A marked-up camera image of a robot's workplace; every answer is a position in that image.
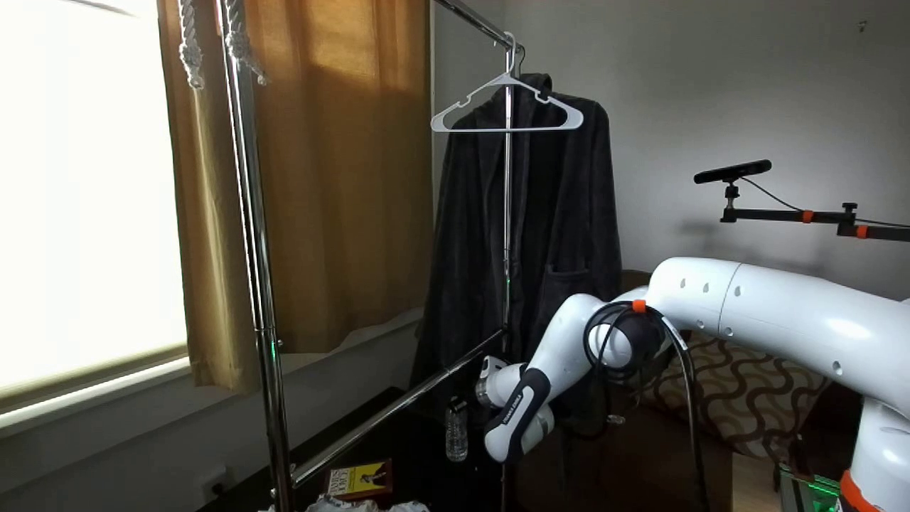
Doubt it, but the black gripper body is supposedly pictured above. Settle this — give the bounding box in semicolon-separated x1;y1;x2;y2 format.
458;373;490;416

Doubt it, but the clear plastic water bottle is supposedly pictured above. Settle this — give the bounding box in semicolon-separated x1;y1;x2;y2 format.
443;393;472;467

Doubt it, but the yellow cardboard box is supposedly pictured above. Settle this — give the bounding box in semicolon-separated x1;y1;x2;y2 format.
325;459;396;504

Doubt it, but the white patterned crumpled cloth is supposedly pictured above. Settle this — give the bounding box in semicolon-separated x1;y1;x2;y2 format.
301;490;436;512

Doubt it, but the brown sofa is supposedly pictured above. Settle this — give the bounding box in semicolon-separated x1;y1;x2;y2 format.
510;395;736;512

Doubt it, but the dark grey robe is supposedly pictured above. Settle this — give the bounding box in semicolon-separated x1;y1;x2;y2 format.
409;72;625;430

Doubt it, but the mustard curtain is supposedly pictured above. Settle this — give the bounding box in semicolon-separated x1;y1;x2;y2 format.
153;0;436;393

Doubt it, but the white plastic hanger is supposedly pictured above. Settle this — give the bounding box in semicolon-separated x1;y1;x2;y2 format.
428;39;590;136

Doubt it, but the chrome metal garment rack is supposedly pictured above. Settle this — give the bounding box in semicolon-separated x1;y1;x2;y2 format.
209;0;529;512

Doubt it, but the wavy patterned cushion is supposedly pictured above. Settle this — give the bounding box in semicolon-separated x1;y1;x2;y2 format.
644;329;833;463

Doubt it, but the green board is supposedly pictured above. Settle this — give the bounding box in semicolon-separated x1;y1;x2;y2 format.
777;461;847;512

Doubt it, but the bright window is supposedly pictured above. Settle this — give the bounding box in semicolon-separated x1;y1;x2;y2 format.
0;0;195;406

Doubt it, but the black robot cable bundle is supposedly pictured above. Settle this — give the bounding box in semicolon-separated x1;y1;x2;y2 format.
578;295;721;512

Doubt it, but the black bar camera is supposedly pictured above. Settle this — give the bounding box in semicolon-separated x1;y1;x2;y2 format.
692;156;777;187

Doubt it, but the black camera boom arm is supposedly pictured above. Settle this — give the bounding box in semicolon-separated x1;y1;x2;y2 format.
718;183;910;244

